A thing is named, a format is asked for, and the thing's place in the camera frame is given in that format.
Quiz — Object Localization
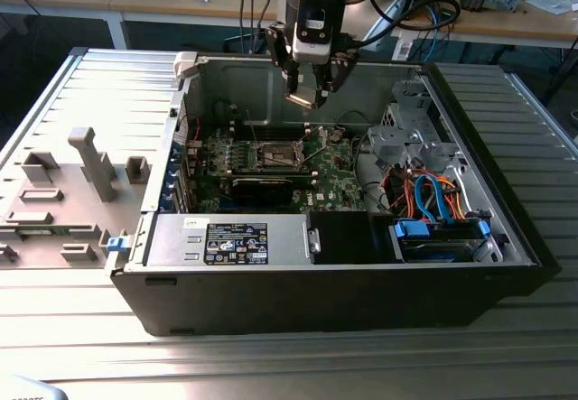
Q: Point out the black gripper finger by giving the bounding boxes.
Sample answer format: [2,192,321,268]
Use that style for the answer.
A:
[265,22,303,99]
[312,50,361,109]

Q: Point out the silver CPU plate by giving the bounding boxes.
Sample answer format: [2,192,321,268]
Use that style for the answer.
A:
[284,84,320,108]

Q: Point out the thin wire locking lever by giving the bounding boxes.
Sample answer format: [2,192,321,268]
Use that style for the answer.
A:
[301,140,328,172]
[246,108,261,149]

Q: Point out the black RAM slot bank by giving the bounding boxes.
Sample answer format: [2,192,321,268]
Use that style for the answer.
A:
[229,119,312,143]
[200,165,317,180]

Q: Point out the CPU socket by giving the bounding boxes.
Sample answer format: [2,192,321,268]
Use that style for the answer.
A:
[255,140,306,170]

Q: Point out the green motherboard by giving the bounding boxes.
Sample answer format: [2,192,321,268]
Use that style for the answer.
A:
[198,124,369,214]

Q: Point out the metal disk bay cage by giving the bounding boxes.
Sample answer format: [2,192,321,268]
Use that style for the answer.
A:
[366,79,466,171]

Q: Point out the black graphics card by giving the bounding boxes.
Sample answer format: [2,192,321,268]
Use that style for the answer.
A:
[229,174,294,207]

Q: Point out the black fan shroud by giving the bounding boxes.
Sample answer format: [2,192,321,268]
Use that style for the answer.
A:
[309,211,398,265]

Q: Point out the long wooden desk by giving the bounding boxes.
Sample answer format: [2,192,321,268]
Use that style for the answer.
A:
[0,0,284,51]

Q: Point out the hard disk in blue carrier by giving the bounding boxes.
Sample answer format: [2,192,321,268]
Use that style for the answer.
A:
[388,217,492,265]

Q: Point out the cluttered wooden desk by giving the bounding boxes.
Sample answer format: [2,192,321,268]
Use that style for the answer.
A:
[392,0,578,49]

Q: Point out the silver power supply with label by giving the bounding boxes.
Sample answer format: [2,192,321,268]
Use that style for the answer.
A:
[144,213,324,268]

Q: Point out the black open PC case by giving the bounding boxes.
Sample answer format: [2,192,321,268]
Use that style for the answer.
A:
[109,47,561,338]

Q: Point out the grey parts rack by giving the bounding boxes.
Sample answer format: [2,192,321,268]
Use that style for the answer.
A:
[0,126,153,270]

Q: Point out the green RAM stick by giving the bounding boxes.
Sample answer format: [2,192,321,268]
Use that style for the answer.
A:
[17,225,58,238]

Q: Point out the pale grey rounded device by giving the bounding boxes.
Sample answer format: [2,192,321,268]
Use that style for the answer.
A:
[0,375,69,400]

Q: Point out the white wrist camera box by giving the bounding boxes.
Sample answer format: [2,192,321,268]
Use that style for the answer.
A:
[291,5,334,65]

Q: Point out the beige case handle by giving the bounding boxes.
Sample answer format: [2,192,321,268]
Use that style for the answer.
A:
[173,51,200,80]

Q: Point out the black camera cable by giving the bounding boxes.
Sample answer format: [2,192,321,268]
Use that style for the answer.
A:
[345,0,462,47]

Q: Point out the blue hanging cable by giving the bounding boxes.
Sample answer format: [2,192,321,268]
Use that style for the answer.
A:
[424,2,446,62]

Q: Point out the blue flat data wire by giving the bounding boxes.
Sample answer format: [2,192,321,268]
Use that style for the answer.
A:
[414,172,452,225]

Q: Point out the orange power wires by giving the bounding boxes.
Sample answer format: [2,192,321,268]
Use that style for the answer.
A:
[396,169,471,223]

